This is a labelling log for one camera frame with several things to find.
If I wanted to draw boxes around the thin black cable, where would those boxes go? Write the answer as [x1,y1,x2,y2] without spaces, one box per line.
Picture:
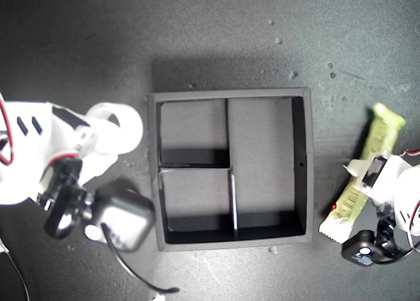
[0,238,31,301]

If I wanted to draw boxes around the snack bar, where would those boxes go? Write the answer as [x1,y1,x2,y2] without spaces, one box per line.
[318,102,407,245]

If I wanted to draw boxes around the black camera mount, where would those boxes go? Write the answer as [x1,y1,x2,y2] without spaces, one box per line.
[42,158,95,240]
[375,209,400,261]

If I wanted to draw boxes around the black tray with wells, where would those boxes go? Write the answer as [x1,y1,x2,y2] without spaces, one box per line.
[147,87,315,252]

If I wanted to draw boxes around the red arm wire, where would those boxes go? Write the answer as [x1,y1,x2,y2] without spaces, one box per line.
[405,199,420,250]
[0,91,16,167]

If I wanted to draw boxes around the wide white tape roll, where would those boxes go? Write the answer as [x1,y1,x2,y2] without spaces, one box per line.
[87,102,144,156]

